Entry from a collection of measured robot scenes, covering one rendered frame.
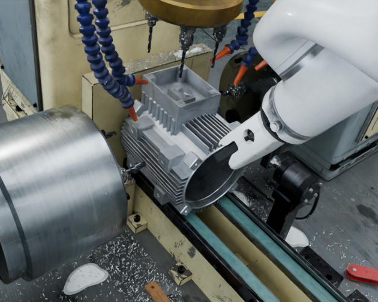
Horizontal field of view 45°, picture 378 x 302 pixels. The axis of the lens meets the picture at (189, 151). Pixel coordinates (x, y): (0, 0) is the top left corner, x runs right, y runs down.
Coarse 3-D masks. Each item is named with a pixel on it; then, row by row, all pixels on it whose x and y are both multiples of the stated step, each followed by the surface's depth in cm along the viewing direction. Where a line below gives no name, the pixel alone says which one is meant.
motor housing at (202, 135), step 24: (192, 120) 85; (216, 120) 86; (144, 144) 88; (168, 144) 85; (192, 144) 83; (216, 144) 81; (144, 168) 90; (216, 168) 97; (240, 168) 93; (168, 192) 85; (192, 192) 94; (216, 192) 94
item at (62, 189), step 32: (0, 128) 68; (32, 128) 68; (64, 128) 69; (96, 128) 71; (0, 160) 63; (32, 160) 64; (64, 160) 66; (96, 160) 68; (0, 192) 62; (32, 192) 63; (64, 192) 65; (96, 192) 68; (0, 224) 61; (32, 224) 62; (64, 224) 65; (96, 224) 69; (0, 256) 65; (32, 256) 64; (64, 256) 69
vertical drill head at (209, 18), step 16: (144, 0) 72; (160, 0) 69; (176, 0) 69; (192, 0) 70; (208, 0) 71; (224, 0) 72; (240, 0) 73; (160, 16) 71; (176, 16) 70; (192, 16) 69; (208, 16) 70; (224, 16) 71; (192, 32) 73; (224, 32) 78
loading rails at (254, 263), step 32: (128, 224) 102; (160, 224) 97; (192, 224) 91; (224, 224) 97; (256, 224) 93; (192, 256) 91; (224, 256) 86; (256, 256) 92; (288, 256) 88; (224, 288) 86; (256, 288) 81; (288, 288) 87; (320, 288) 83
